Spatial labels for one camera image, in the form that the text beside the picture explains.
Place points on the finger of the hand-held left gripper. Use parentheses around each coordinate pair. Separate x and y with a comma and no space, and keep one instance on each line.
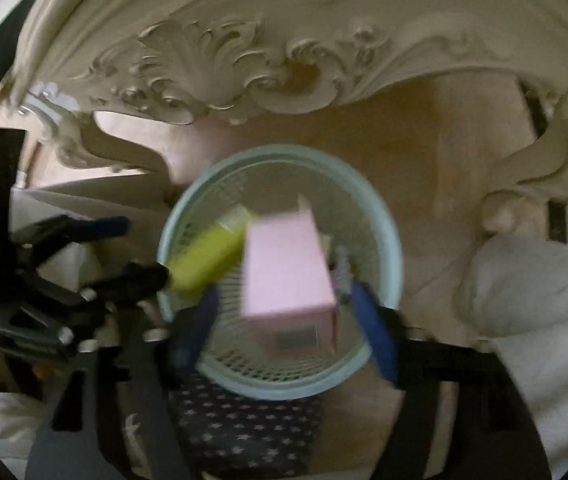
(134,280)
(109,226)

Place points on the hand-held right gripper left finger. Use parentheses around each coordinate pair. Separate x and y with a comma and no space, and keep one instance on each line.
(195,332)

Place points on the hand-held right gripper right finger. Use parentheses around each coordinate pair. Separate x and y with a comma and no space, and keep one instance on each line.
(374,332)

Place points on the yellow-green tube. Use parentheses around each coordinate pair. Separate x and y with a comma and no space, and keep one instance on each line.
(204,260)

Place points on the pink box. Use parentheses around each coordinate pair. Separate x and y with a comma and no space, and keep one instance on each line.
(284,270)

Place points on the pale green mesh wastebasket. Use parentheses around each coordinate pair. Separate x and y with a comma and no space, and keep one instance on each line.
(363,200)

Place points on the small grey item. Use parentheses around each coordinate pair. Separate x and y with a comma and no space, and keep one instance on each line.
(341,275)

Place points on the dark star-patterned cloth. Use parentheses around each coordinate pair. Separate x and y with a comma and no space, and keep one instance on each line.
(244,435)

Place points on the white carved coffee table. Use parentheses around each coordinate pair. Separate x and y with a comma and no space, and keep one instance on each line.
(214,50)

